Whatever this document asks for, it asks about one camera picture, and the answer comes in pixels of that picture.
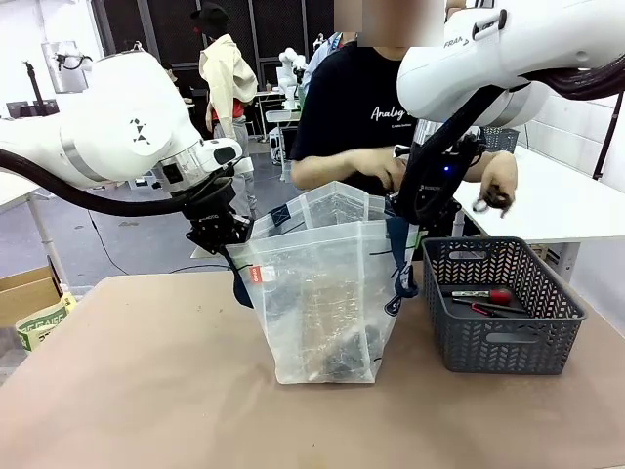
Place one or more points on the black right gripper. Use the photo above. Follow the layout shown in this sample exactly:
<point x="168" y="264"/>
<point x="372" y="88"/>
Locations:
<point x="429" y="188"/>

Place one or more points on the small white item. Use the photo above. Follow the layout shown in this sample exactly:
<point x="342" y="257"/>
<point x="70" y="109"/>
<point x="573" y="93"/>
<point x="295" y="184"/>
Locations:
<point x="480" y="205"/>

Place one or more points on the black slanted stand leg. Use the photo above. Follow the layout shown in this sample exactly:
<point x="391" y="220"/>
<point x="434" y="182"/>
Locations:
<point x="605" y="141"/>

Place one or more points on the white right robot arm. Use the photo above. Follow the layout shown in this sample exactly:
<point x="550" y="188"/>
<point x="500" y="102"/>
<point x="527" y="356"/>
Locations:
<point x="488" y="63"/>

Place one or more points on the grey plastic basket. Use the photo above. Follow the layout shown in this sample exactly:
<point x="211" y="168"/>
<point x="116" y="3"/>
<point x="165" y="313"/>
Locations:
<point x="488" y="342"/>

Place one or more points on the person's left hand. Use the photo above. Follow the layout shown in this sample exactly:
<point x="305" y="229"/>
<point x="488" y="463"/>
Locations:
<point x="498" y="193"/>

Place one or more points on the person's right hand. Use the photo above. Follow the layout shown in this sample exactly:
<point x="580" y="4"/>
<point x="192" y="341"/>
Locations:
<point x="386" y="171"/>

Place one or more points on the person's right forearm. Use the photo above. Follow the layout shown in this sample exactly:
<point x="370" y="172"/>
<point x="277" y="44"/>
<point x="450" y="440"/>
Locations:
<point x="332" y="166"/>

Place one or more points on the cardboard box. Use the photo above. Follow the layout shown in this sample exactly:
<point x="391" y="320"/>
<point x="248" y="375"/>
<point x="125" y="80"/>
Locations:
<point x="24" y="298"/>

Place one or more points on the person in black T-shirt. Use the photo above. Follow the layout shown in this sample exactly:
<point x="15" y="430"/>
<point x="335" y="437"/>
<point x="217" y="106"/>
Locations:
<point x="351" y="98"/>

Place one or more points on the person in blue shirt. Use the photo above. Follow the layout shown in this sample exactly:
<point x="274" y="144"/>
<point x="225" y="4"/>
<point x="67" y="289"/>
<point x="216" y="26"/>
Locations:
<point x="322" y="54"/>

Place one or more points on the person in beige jacket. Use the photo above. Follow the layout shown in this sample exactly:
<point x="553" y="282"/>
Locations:
<point x="227" y="73"/>

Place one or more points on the person's left forearm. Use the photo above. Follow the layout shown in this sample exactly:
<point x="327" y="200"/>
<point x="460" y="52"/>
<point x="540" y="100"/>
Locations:
<point x="498" y="166"/>

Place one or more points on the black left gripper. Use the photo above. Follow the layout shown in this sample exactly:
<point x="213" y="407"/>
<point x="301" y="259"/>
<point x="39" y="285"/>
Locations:
<point x="210" y="215"/>

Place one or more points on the black tripod stand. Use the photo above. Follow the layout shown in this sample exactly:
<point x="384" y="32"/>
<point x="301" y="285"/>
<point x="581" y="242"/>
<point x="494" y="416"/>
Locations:
<point x="35" y="85"/>

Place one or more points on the large white table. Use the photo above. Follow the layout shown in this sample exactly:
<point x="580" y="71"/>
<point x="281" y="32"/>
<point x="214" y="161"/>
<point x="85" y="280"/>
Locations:
<point x="547" y="205"/>

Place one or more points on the white background desk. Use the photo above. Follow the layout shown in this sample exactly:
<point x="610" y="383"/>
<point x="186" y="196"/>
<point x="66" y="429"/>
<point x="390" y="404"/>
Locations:
<point x="283" y="115"/>

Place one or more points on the green printed sack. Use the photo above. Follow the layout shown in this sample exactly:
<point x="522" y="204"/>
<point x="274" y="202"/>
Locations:
<point x="44" y="325"/>

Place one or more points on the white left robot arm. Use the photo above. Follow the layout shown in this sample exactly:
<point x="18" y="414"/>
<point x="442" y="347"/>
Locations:
<point x="122" y="122"/>

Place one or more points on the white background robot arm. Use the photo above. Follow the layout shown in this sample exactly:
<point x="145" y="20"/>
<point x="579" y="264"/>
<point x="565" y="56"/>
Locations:
<point x="290" y="73"/>
<point x="70" y="61"/>

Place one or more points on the red and black pen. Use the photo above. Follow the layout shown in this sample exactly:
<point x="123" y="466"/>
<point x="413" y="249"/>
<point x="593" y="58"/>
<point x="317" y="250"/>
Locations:
<point x="481" y="309"/>

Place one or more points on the small white table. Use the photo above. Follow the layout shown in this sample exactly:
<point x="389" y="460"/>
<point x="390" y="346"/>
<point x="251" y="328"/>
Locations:
<point x="10" y="188"/>

